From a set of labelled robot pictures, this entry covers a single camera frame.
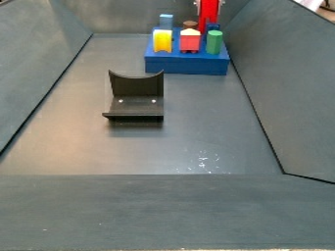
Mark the brown cylinder peg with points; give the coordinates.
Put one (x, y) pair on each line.
(190, 24)

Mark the red square-circle peg block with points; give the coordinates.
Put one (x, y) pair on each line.
(209, 12)

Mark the yellow arch peg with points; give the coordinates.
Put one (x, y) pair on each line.
(162, 40)

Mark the black curved holder stand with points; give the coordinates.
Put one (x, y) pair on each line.
(138, 96)

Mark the red pentagon peg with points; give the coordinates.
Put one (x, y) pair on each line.
(190, 40)

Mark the light blue square peg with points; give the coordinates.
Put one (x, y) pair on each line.
(166, 21)

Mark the green hexagon peg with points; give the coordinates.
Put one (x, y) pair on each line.
(214, 42)

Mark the blue star peg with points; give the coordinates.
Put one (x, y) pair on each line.
(213, 26)

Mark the blue shape sorter board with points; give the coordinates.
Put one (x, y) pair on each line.
(186, 63)

